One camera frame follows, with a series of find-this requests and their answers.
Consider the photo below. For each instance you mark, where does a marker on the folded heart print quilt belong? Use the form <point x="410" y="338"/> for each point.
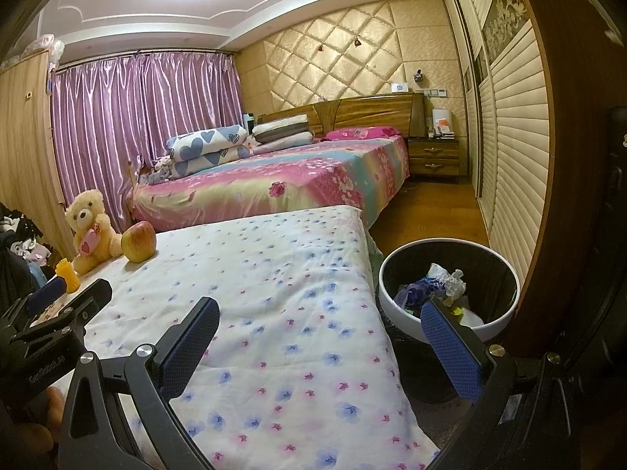
<point x="210" y="161"/>

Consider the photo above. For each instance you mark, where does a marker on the white floral blanket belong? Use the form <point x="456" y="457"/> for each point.
<point x="274" y="328"/>

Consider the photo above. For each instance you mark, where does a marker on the yellow red apple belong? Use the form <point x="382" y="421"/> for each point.
<point x="138" y="242"/>

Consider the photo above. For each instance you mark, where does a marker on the brown wooden door frame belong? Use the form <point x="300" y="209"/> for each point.
<point x="578" y="156"/>

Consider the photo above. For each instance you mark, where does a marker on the small wall fixture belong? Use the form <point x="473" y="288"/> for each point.
<point x="419" y="76"/>

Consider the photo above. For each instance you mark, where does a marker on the small yellow ribbed cup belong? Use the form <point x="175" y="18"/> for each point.
<point x="68" y="276"/>

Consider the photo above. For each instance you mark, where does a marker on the light wooden wardrobe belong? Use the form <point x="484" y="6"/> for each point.
<point x="24" y="147"/>

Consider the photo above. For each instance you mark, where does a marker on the wooden nightstand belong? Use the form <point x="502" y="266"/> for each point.
<point x="433" y="156"/>

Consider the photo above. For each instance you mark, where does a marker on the grey striped pillow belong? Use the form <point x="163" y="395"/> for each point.
<point x="281" y="126"/>

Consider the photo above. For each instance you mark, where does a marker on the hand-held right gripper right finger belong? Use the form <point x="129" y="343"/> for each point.
<point x="450" y="352"/>

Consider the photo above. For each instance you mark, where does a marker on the person's left hand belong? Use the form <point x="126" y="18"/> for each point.
<point x="29" y="423"/>

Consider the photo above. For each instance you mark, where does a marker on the pink pillow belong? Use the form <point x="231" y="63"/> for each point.
<point x="362" y="133"/>

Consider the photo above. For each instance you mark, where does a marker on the purple curtain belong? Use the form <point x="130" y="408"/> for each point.
<point x="137" y="122"/>

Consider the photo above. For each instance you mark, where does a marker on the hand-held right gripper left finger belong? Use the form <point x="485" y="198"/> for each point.
<point x="191" y="347"/>

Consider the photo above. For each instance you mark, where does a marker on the black white trash bin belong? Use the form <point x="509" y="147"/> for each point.
<point x="490" y="274"/>

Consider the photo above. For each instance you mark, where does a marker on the white orange box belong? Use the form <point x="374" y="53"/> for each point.
<point x="442" y="121"/>

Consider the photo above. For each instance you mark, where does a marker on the blue snack wrapper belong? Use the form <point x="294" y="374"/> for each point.
<point x="419" y="293"/>

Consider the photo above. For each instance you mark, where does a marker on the wooden headboard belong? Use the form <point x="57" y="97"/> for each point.
<point x="367" y="112"/>

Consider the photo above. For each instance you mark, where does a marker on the plain white pillow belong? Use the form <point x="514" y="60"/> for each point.
<point x="289" y="138"/>

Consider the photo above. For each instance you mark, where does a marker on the yellow teddy bear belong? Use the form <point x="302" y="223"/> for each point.
<point x="90" y="230"/>

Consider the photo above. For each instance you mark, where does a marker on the white tissue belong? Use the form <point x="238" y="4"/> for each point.
<point x="448" y="279"/>

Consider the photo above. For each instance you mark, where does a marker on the cream slatted sliding wardrobe doors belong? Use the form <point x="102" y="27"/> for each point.
<point x="509" y="156"/>

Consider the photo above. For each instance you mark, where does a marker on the clear plastic bag on wardrobe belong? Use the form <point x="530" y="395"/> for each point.
<point x="49" y="51"/>

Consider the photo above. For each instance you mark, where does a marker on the wall switch panel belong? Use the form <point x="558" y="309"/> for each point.
<point x="436" y="91"/>

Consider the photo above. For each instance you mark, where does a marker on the heart pattern pillow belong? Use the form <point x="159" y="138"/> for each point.
<point x="205" y="141"/>

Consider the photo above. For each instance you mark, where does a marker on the bed with pink floral sheet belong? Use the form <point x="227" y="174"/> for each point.
<point x="274" y="181"/>

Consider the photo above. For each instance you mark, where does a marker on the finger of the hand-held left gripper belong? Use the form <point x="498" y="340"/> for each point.
<point x="46" y="296"/>
<point x="83" y="306"/>

